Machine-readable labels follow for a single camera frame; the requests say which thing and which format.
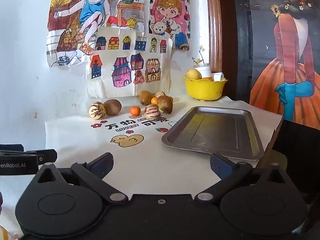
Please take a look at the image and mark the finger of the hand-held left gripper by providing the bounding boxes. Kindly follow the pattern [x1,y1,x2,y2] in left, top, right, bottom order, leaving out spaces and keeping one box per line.
[0,144,24,152]
[25,149,58,165]

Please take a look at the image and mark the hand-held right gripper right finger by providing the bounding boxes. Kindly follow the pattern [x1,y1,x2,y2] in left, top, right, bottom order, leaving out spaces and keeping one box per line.
[194,152,288,204]

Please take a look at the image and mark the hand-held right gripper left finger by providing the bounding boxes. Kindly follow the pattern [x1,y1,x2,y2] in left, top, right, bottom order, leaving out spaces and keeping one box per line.
[32,152,129,204]

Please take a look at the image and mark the metal tray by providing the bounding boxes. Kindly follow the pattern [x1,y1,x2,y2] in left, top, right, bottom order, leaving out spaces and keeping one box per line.
[161,106,265,161]

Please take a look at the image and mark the dotted stripe pepino melon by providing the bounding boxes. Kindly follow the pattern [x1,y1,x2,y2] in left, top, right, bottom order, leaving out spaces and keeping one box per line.
[89,101,104,119]

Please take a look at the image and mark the large brown kiwi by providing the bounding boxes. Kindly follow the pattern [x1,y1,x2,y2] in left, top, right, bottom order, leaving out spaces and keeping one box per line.
[103,99,122,116]

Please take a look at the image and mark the dark purple striped pepino melon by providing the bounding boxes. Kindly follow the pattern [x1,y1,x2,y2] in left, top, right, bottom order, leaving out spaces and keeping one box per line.
[144,104,161,121]

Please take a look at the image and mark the yellow plastic bowl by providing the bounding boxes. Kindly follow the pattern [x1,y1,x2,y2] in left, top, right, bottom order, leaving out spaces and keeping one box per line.
[183,76,228,101]

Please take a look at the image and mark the yellow pear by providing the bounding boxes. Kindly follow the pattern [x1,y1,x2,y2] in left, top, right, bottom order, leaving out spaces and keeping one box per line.
[185,68,202,80]

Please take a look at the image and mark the white jar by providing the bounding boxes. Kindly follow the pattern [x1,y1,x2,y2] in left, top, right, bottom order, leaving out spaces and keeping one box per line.
[194,64,212,78]

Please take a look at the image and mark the yellow flower sprig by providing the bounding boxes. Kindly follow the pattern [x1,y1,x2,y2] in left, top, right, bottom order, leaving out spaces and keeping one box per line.
[191,45,207,65]

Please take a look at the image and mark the colourful houses drawing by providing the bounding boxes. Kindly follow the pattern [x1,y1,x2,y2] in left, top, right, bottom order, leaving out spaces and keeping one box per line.
[86,26,174,99]

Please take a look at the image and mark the boy with fan drawing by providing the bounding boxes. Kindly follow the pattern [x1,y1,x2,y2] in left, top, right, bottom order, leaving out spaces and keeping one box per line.
[46,0,148,67]

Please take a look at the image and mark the girl with teddy bear drawing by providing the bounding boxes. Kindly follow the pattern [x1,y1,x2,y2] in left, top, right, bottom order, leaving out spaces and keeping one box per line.
[149,0,192,52]

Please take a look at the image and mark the orange dress figure wall poster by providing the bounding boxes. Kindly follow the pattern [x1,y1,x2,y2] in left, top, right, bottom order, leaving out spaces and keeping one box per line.
[246,0,320,129]

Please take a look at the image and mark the brown wooden door frame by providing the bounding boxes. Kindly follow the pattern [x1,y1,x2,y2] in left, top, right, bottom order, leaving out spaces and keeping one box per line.
[205,0,238,100]

